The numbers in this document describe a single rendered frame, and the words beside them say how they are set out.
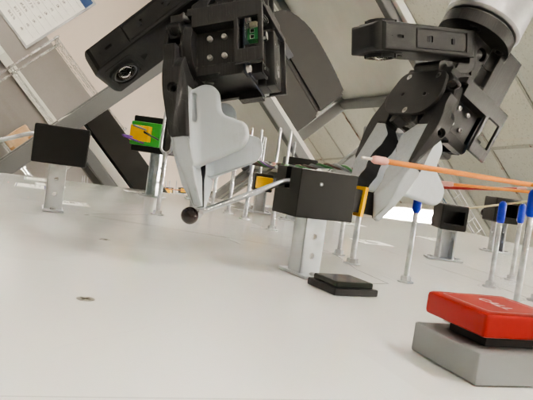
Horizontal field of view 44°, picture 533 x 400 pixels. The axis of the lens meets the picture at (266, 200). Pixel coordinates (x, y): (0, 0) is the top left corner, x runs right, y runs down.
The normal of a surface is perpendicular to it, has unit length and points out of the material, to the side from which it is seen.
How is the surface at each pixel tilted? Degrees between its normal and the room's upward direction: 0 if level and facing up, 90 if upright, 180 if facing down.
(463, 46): 82
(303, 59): 90
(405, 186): 98
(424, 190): 80
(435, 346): 137
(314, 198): 84
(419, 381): 47
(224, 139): 108
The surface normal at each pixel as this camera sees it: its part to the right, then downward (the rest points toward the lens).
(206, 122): -0.28, -0.18
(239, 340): 0.14, -0.99
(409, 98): -0.73, -0.51
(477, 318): -0.93, -0.11
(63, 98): 0.29, 0.04
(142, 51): 0.52, 0.78
